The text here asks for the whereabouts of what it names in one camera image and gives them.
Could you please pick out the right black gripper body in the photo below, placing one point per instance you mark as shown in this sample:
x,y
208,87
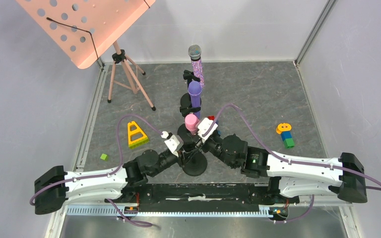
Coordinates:
x,y
208,145

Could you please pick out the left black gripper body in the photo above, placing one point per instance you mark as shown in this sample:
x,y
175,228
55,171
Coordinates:
x,y
181,156

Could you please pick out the black microphone stand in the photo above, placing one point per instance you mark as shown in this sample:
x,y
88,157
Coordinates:
x,y
189,76
198,163
186,107

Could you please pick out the pink toy microphone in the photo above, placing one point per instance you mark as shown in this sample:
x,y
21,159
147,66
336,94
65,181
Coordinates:
x,y
191,122

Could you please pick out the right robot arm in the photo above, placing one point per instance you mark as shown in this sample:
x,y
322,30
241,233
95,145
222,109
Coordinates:
x,y
291,176

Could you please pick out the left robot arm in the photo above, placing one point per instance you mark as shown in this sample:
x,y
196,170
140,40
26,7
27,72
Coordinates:
x,y
57,187

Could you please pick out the purple toy microphone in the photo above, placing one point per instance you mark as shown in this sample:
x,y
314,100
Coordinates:
x,y
194,91

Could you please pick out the glitter microphone silver head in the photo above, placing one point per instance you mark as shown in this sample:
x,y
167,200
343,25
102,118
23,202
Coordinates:
x,y
194,52

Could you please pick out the pink music stand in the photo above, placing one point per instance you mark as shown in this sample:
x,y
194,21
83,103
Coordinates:
x,y
85,29

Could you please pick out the yellow triangle toy block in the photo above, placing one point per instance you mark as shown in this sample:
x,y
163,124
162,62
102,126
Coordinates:
x,y
135,135

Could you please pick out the stacked orange blue green blocks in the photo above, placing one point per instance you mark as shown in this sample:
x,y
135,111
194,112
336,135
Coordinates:
x,y
284,130

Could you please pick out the small green cube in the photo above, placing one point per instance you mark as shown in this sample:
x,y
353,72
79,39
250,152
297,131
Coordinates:
x,y
104,157

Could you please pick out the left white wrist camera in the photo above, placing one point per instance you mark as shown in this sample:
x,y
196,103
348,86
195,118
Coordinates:
x,y
173,142

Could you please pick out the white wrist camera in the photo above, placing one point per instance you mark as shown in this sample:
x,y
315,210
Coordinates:
x,y
173,142
206,128

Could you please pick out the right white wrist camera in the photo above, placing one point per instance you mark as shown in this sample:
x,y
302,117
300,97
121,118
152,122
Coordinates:
x,y
206,128

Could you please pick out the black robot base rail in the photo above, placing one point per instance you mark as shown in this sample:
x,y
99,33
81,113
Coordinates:
x,y
204,197

